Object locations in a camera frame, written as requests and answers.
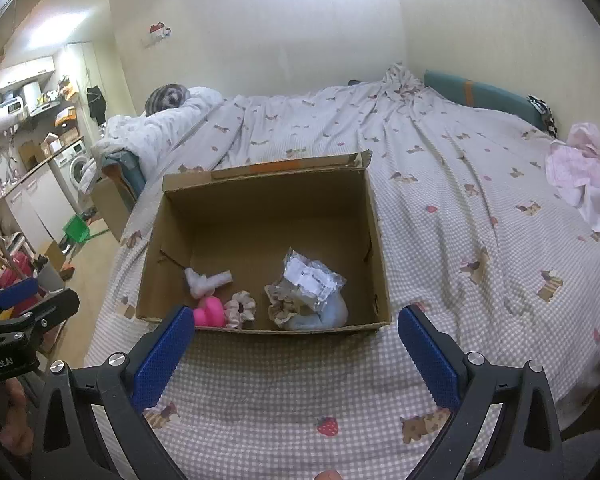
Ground green dustpan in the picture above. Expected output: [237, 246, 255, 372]
[62, 215, 92, 246]

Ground crinkled plastic packet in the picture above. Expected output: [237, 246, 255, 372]
[281, 247, 346, 316]

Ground checked printed bed sheet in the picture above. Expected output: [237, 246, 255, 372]
[84, 62, 600, 480]

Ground pink soft toy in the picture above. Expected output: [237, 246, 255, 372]
[192, 296, 227, 329]

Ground person's left hand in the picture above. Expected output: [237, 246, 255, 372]
[0, 379, 35, 457]

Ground white sock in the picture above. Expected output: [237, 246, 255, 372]
[184, 267, 232, 300]

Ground grey patterned scrunchie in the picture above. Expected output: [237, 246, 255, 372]
[264, 284, 303, 331]

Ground white duvet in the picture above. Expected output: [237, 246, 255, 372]
[91, 86, 226, 181]

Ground small cardboard box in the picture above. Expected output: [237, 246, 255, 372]
[40, 132, 63, 158]
[92, 177, 133, 243]

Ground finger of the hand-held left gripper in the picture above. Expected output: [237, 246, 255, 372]
[0, 287, 81, 356]
[0, 275, 41, 317]

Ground white water heater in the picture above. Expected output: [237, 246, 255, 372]
[0, 105, 30, 143]

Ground red plastic container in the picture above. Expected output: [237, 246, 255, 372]
[0, 252, 36, 291]

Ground black hanging garment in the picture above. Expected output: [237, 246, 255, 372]
[86, 85, 107, 125]

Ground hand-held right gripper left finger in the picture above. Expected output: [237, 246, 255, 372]
[30, 305, 197, 480]

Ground light blue scrunchie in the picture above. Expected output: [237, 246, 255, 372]
[285, 292, 350, 332]

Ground pink white clothes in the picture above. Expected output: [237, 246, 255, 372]
[545, 121, 600, 246]

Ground tall white cabinet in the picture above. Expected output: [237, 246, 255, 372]
[62, 41, 106, 161]

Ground white counter cabinet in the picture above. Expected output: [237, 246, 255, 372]
[5, 162, 73, 248]

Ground white beige scrunchie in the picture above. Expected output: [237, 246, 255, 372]
[224, 291, 257, 330]

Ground black white patterned cloth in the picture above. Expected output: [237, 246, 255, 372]
[527, 95, 558, 138]

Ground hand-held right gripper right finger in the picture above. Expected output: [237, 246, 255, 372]
[397, 305, 566, 480]

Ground white washing machine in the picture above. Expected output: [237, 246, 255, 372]
[50, 141, 97, 196]

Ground grey cup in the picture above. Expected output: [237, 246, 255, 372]
[37, 265, 66, 293]

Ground white wall cabinet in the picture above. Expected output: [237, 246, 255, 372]
[0, 57, 56, 92]

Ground grey striped pillow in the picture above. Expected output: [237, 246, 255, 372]
[145, 83, 191, 116]

